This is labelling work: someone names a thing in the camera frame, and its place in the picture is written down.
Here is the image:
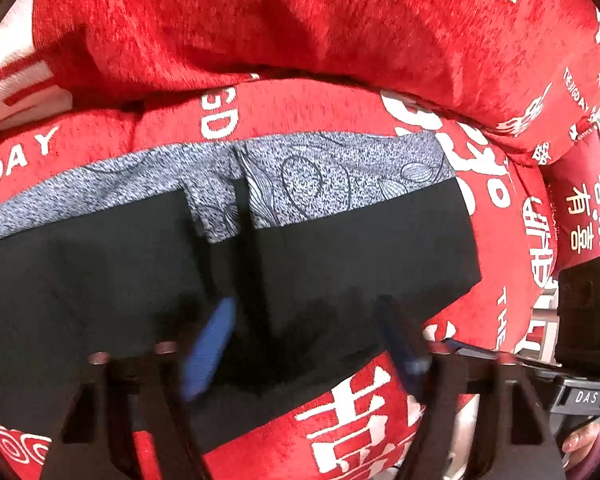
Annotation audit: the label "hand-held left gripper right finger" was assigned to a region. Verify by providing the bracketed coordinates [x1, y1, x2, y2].
[377, 296, 567, 480]

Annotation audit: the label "red printed folded quilt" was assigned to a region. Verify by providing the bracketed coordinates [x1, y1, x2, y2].
[0, 0, 600, 267]

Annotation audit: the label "black pants with grey trim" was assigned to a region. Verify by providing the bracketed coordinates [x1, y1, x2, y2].
[0, 131, 483, 456]

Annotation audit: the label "person's right hand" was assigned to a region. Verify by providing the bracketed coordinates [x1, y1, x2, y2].
[561, 421, 600, 472]

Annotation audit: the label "red printed blanket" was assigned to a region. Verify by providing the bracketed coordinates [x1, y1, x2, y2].
[0, 77, 561, 480]

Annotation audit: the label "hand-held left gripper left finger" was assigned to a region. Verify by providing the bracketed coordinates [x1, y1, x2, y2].
[39, 296, 238, 480]

